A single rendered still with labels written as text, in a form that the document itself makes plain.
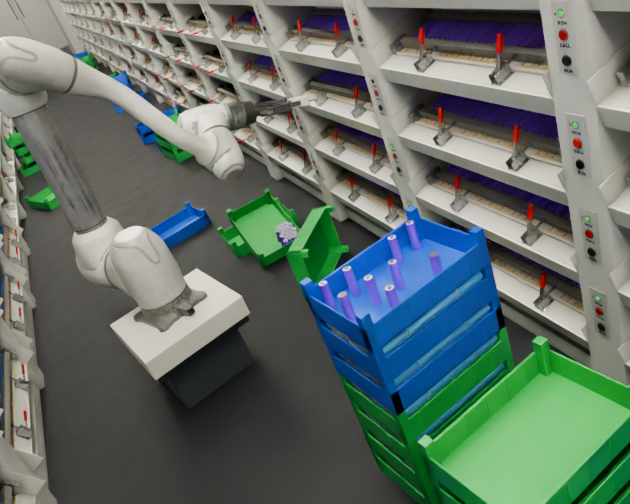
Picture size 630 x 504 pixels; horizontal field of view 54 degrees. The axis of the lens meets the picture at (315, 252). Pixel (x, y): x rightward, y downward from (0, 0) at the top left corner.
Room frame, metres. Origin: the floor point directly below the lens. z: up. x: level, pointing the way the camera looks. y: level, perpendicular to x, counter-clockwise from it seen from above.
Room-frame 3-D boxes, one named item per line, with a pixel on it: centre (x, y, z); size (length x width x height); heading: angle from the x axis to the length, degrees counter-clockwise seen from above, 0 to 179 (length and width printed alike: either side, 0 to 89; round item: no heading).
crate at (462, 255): (0.99, -0.13, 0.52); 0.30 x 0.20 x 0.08; 114
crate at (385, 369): (0.99, -0.13, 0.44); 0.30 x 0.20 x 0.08; 114
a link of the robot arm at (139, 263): (1.66, 0.48, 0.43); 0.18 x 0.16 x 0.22; 42
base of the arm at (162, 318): (1.64, 0.46, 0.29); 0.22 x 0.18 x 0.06; 36
